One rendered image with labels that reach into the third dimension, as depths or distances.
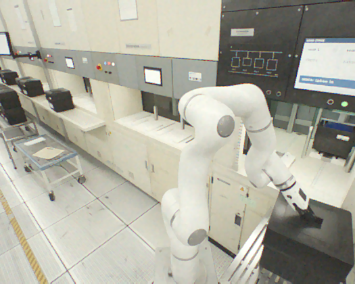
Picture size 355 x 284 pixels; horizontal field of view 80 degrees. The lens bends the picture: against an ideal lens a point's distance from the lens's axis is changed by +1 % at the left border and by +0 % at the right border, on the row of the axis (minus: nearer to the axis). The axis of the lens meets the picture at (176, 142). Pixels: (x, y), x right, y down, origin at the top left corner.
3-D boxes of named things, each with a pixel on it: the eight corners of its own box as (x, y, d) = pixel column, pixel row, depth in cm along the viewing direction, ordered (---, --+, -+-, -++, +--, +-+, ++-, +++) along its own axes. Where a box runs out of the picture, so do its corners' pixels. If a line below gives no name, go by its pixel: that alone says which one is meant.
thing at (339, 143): (307, 152, 156) (319, 111, 141) (314, 142, 169) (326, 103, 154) (347, 163, 141) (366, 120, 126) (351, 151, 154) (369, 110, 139)
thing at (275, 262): (272, 224, 117) (278, 201, 109) (332, 249, 103) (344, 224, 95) (257, 265, 97) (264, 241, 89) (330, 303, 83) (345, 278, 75)
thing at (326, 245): (260, 244, 89) (266, 222, 83) (276, 201, 111) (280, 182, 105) (346, 285, 74) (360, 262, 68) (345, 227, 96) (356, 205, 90)
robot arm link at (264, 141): (239, 147, 68) (261, 195, 86) (276, 117, 69) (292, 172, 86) (223, 136, 76) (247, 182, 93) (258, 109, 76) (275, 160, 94)
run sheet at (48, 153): (30, 155, 251) (30, 154, 250) (47, 146, 270) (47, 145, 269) (49, 160, 240) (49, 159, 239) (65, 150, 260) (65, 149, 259)
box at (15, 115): (4, 122, 352) (-3, 107, 340) (24, 117, 370) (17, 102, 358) (9, 126, 334) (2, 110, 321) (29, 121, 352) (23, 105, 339)
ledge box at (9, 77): (3, 84, 457) (-2, 72, 444) (18, 82, 475) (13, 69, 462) (7, 86, 438) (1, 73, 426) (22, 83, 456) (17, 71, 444)
